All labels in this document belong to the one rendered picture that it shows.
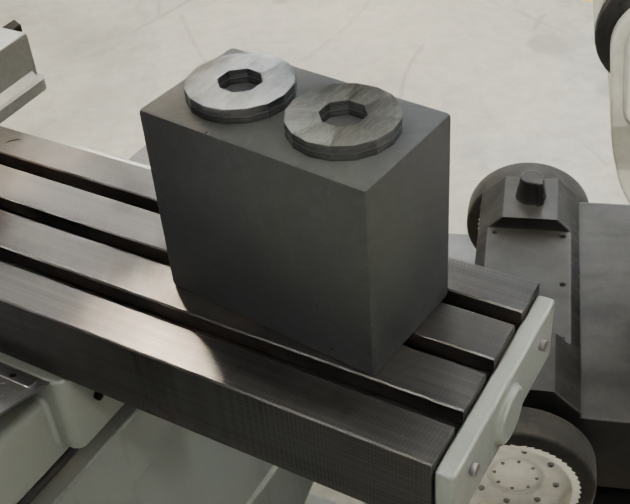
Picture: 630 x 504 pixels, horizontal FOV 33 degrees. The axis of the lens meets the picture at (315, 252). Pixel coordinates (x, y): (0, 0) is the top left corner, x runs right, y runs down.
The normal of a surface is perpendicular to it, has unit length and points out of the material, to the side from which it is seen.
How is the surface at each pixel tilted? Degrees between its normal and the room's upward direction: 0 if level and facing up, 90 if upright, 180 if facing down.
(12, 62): 90
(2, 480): 90
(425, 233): 90
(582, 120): 0
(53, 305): 0
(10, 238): 0
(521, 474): 90
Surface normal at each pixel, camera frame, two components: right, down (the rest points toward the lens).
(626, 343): -0.07, -0.77
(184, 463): 0.87, 0.27
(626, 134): -0.15, 0.90
